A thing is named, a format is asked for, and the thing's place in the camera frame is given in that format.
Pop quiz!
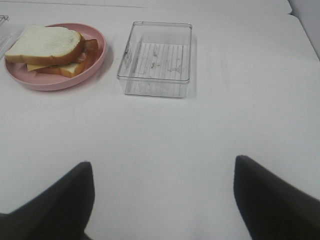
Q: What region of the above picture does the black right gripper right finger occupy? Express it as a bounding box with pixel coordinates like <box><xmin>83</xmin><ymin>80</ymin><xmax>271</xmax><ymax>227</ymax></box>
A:
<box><xmin>233</xmin><ymin>155</ymin><xmax>320</xmax><ymax>240</ymax></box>

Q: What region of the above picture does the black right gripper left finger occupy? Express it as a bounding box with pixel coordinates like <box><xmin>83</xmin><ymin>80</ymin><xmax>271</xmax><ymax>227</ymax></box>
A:
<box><xmin>0</xmin><ymin>161</ymin><xmax>95</xmax><ymax>240</ymax></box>

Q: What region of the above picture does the yellow cheese slice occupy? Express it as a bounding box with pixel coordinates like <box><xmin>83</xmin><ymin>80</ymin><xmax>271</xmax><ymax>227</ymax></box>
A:
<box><xmin>26</xmin><ymin>64</ymin><xmax>48</xmax><ymax>72</ymax></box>

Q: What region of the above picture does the tray bacon strip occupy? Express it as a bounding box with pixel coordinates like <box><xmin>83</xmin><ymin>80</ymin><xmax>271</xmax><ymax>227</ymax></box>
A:
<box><xmin>74</xmin><ymin>49</ymin><xmax>91</xmax><ymax>64</ymax></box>
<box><xmin>83</xmin><ymin>39</ymin><xmax>99</xmax><ymax>53</ymax></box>

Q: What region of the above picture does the tray bread slice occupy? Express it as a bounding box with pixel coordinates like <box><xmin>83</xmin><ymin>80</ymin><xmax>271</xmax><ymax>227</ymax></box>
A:
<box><xmin>4</xmin><ymin>24</ymin><xmax>85</xmax><ymax>66</ymax></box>

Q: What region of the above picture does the pink round plate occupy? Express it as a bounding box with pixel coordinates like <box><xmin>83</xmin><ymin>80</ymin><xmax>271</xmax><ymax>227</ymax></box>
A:
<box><xmin>4</xmin><ymin>23</ymin><xmax>107</xmax><ymax>91</ymax></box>

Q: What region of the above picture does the clear right plastic tray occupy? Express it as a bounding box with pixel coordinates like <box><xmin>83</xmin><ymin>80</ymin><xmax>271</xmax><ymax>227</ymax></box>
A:
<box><xmin>116</xmin><ymin>21</ymin><xmax>192</xmax><ymax>98</ymax></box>

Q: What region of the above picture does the clear plastic tray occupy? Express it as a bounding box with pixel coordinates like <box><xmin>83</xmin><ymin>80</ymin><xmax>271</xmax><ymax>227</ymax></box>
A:
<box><xmin>0</xmin><ymin>14</ymin><xmax>12</xmax><ymax>58</ymax></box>
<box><xmin>116</xmin><ymin>21</ymin><xmax>192</xmax><ymax>98</ymax></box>

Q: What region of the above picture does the clear left plastic tray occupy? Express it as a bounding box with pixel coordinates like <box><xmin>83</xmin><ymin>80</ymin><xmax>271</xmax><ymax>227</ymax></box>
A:
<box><xmin>0</xmin><ymin>14</ymin><xmax>12</xmax><ymax>58</ymax></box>

